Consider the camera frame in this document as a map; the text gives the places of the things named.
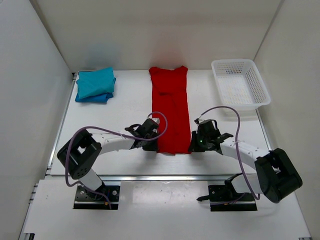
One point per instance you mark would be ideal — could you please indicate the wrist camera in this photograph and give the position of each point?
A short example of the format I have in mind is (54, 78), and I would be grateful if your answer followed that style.
(145, 127)
(223, 137)

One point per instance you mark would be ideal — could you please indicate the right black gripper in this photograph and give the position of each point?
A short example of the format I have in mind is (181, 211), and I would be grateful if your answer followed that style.
(194, 147)

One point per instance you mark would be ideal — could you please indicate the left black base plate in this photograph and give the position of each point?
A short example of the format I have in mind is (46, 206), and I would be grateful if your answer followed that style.
(85, 200)

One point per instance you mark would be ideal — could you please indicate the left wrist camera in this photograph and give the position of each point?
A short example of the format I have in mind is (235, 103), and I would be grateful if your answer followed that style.
(145, 127)

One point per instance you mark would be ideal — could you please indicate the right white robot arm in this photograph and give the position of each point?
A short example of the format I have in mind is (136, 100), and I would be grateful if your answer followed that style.
(275, 176)

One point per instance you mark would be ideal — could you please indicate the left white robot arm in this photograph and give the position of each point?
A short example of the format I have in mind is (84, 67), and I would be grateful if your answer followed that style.
(79, 154)

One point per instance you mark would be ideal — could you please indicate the white plastic basket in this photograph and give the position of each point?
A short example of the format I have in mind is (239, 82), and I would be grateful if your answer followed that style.
(239, 86)

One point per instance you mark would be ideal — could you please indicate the red t shirt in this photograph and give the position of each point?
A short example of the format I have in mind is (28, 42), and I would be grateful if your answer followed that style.
(169, 96)

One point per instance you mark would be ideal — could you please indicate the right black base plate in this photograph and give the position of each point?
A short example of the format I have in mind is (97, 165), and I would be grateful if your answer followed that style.
(222, 199)

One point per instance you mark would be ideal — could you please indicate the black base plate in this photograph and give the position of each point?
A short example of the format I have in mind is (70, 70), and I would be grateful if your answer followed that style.
(85, 200)
(222, 199)

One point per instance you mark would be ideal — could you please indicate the blue t shirt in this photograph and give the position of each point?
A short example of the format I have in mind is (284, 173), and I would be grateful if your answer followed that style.
(92, 97)

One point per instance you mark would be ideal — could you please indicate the teal t shirt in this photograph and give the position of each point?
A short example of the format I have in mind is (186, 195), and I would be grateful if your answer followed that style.
(102, 73)

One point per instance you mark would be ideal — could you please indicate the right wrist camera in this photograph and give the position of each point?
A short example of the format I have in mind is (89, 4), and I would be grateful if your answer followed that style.
(223, 137)

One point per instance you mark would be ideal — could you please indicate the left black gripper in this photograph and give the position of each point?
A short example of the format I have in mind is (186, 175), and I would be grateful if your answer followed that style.
(153, 147)

